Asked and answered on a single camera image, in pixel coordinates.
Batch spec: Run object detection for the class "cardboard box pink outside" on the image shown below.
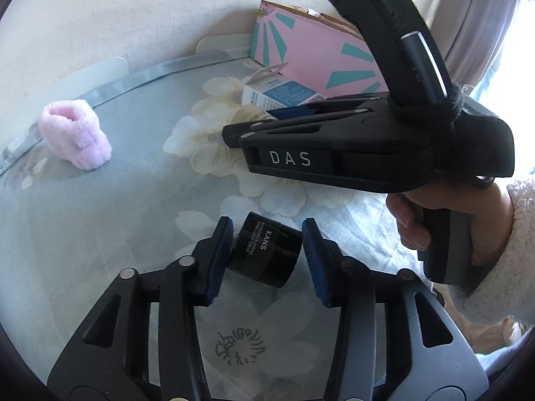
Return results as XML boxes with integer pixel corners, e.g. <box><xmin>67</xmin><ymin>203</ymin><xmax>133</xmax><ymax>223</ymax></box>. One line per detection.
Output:
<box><xmin>249</xmin><ymin>0</ymin><xmax>388</xmax><ymax>98</ymax></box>

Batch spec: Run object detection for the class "white bed rail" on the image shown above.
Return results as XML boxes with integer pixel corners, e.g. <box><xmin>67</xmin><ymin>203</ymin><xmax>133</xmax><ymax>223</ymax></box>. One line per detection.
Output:
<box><xmin>1</xmin><ymin>56</ymin><xmax>130</xmax><ymax>112</ymax></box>

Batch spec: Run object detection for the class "blue white carton box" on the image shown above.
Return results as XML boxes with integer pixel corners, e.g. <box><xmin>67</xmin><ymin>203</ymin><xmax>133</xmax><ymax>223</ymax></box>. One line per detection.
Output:
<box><xmin>241</xmin><ymin>62</ymin><xmax>326</xmax><ymax>111</ymax></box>

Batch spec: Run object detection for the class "curtain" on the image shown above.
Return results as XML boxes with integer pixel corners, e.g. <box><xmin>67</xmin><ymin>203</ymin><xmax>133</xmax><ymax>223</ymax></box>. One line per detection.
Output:
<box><xmin>430</xmin><ymin>0</ymin><xmax>520</xmax><ymax>88</ymax></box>

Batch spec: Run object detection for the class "floral blue bedsheet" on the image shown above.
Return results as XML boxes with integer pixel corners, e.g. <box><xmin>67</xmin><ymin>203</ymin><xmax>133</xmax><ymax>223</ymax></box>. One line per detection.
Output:
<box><xmin>1</xmin><ymin>53</ymin><xmax>421</xmax><ymax>400</ymax></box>

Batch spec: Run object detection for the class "black cosmetic jar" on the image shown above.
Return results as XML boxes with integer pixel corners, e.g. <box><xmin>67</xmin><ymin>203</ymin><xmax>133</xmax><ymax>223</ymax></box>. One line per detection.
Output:
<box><xmin>227</xmin><ymin>212</ymin><xmax>302</xmax><ymax>288</ymax></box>

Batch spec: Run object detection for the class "pink fluffy sock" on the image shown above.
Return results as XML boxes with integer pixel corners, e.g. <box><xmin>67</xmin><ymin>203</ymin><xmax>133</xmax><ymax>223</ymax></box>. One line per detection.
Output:
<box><xmin>38</xmin><ymin>100</ymin><xmax>112</xmax><ymax>171</ymax></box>

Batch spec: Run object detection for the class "person's right hand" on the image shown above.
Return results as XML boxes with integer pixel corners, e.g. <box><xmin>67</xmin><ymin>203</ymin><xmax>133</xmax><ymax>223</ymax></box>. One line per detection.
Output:
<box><xmin>385</xmin><ymin>181</ymin><xmax>514</xmax><ymax>267</ymax></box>

